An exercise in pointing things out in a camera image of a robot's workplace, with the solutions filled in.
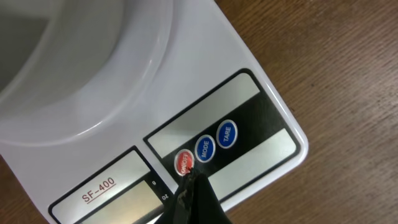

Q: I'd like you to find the white round bowl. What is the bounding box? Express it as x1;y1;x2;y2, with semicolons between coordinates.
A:
1;0;174;147

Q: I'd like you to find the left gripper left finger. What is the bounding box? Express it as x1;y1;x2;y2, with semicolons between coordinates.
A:
155;174;196;224

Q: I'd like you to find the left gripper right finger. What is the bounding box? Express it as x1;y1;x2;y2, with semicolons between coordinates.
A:
190;171;232;224

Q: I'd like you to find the white digital kitchen scale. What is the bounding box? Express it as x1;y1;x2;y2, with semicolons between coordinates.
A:
1;0;308;223

